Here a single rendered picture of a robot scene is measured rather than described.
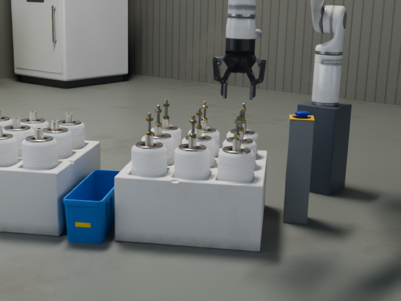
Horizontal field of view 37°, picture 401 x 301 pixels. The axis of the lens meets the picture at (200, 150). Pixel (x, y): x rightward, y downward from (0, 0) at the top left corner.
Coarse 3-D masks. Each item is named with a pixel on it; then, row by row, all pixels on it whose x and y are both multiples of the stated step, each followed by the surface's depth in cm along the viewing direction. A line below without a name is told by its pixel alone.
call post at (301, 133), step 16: (304, 128) 172; (288, 144) 173; (304, 144) 173; (288, 160) 174; (304, 160) 174; (288, 176) 175; (304, 176) 175; (288, 192) 177; (304, 192) 176; (288, 208) 178; (304, 208) 177
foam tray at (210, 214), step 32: (256, 160) 178; (128, 192) 158; (160, 192) 157; (192, 192) 156; (224, 192) 155; (256, 192) 153; (128, 224) 160; (160, 224) 159; (192, 224) 158; (224, 224) 157; (256, 224) 155
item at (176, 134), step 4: (152, 128) 185; (164, 132) 181; (168, 132) 181; (172, 132) 182; (176, 132) 182; (180, 132) 184; (172, 136) 181; (176, 136) 182; (180, 136) 184; (176, 140) 183; (180, 140) 185; (176, 144) 183; (180, 144) 186
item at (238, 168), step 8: (224, 152) 157; (224, 160) 157; (232, 160) 155; (240, 160) 155; (248, 160) 156; (224, 168) 157; (232, 168) 156; (240, 168) 156; (248, 168) 157; (224, 176) 157; (232, 176) 156; (240, 176) 156; (248, 176) 157
